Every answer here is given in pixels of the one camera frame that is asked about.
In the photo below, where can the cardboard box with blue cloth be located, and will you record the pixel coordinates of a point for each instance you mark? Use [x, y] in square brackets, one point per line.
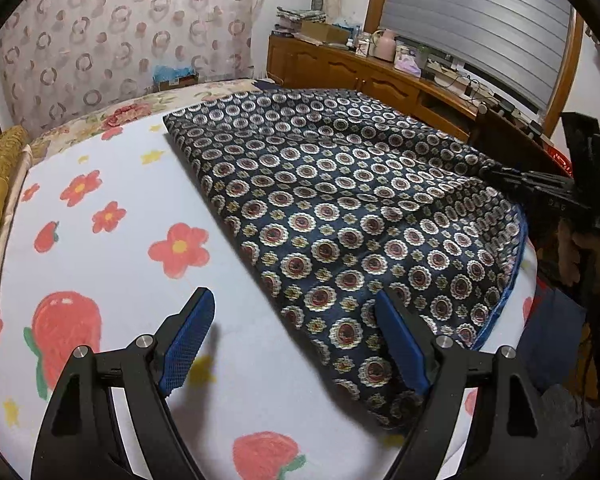
[175, 77]

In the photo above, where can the pink tissue pack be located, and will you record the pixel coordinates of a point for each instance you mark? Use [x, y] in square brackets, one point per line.
[407, 66]

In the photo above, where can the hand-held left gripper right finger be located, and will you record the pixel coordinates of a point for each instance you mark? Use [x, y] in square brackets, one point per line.
[402, 345]

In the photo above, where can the grey window blind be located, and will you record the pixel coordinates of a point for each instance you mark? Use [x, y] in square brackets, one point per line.
[480, 20]

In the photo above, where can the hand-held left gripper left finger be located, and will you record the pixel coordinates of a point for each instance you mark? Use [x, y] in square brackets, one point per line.
[187, 345]

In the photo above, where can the long wooden cabinet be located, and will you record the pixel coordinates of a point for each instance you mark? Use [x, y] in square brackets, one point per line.
[360, 75]

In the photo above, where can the beige rose print bedspread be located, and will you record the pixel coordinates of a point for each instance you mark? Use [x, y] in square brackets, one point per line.
[130, 110]

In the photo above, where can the brown cardboard box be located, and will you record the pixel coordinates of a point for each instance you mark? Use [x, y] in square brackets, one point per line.
[325, 32]

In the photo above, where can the stack of folded cloths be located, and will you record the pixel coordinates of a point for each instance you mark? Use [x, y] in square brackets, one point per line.
[297, 16]

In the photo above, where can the navy blanket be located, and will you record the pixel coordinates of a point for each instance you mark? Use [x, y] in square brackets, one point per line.
[550, 340]

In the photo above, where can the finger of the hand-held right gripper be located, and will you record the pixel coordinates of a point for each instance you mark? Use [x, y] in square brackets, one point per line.
[535, 190]
[525, 174]

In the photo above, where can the dark blue medallion print shirt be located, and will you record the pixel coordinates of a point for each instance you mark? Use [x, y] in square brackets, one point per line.
[360, 200]

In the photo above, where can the person's right hand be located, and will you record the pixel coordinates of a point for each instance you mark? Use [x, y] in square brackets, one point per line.
[570, 255]

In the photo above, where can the white flower print bed sheet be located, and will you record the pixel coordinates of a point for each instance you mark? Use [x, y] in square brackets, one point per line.
[130, 260]

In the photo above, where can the red plastic basin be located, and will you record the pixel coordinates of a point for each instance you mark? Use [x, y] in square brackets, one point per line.
[559, 160]

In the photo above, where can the pink jug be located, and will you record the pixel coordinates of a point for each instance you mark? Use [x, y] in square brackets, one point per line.
[384, 44]

